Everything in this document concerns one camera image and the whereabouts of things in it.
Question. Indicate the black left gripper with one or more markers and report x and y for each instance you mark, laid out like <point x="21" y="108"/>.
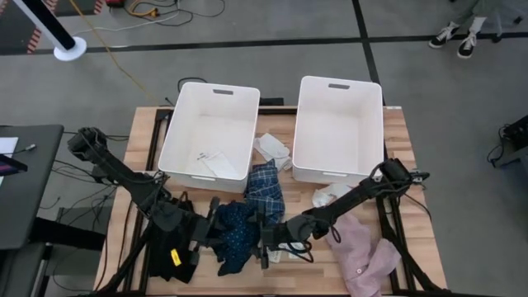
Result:
<point x="201" y="232"/>

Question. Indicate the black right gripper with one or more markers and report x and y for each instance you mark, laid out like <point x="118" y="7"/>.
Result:
<point x="276" y="237"/>

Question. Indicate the white teal-striped sock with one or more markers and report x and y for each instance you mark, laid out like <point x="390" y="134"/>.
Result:
<point x="275" y="255"/>
<point x="326" y="194"/>

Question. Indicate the navy dotted garment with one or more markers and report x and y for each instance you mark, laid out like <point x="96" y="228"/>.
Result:
<point x="237" y="239"/>

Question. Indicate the black garment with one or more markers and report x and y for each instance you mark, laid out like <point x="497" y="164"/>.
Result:
<point x="169" y="247"/>

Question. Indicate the blue plaid shirt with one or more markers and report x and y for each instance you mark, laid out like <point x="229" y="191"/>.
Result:
<point x="266" y="185"/>

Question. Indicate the white tagged sock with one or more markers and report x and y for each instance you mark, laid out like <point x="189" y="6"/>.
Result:
<point x="214" y="165"/>

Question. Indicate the plain white sock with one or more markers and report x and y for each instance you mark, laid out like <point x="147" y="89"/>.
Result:
<point x="272" y="148"/>

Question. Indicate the pink shirt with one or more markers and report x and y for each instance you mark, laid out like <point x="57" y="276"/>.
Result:
<point x="359" y="260"/>

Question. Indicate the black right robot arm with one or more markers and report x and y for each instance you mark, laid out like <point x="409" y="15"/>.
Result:
<point x="363" y="191"/>

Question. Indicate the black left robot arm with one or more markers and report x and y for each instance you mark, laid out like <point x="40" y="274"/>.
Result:
<point x="123" y="173"/>

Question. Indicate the white perforated bin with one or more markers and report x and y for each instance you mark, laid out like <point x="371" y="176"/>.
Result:
<point x="210" y="128"/>
<point x="338" y="128"/>

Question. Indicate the black power adapter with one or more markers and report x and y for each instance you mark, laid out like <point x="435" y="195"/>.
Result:
<point x="101" y="175"/>

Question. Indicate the small black box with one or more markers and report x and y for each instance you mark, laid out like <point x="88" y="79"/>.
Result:
<point x="271" y="101"/>

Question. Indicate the black bench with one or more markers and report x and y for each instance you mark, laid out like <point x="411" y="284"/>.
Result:
<point x="66" y="233"/>

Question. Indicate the black desk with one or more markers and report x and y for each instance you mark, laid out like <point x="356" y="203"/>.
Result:
<point x="29" y="185"/>

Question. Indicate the dark tablet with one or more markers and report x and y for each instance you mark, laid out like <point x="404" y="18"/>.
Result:
<point x="10" y="165"/>

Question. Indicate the white paper sheet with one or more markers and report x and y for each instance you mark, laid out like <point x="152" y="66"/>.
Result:
<point x="7" y="146"/>

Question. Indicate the white and black pole stand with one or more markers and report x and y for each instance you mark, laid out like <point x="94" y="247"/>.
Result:
<point x="70" y="51"/>

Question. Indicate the red device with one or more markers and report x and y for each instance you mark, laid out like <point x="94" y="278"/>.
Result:
<point x="115" y="3"/>

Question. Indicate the dark mat with striped edge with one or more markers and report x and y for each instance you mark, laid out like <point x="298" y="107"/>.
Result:
<point x="16" y="33"/>

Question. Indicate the person's leg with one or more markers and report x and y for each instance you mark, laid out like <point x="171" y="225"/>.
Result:
<point x="474" y="8"/>

